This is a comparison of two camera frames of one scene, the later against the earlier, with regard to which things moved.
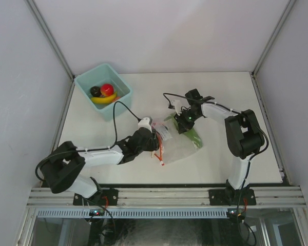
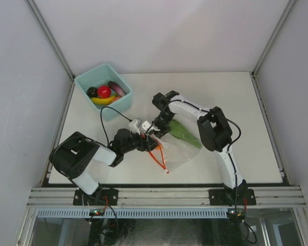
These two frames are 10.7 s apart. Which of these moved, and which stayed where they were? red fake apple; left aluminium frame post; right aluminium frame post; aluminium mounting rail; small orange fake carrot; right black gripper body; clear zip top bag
Moved: clear zip top bag; right black gripper body; red fake apple
Stayed: left aluminium frame post; small orange fake carrot; aluminium mounting rail; right aluminium frame post
